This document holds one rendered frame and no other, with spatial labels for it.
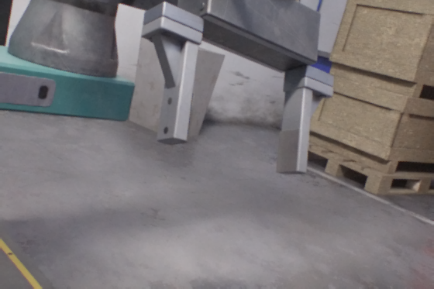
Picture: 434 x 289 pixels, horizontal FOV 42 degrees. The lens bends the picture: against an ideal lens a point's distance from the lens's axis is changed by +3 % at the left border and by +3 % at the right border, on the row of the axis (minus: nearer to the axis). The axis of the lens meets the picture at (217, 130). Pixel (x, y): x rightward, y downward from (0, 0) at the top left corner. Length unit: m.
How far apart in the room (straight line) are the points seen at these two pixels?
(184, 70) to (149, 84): 3.63
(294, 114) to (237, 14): 0.12
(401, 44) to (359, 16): 0.42
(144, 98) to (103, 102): 3.29
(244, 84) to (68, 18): 4.50
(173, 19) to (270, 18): 0.10
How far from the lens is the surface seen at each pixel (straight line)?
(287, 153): 0.52
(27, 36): 0.80
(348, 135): 4.18
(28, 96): 0.76
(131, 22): 4.26
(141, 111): 4.12
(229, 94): 5.13
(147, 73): 4.08
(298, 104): 0.52
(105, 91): 0.80
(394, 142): 4.01
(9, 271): 1.10
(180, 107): 0.43
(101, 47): 0.80
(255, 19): 0.48
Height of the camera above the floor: 0.83
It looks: 10 degrees down
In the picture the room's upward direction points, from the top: 15 degrees clockwise
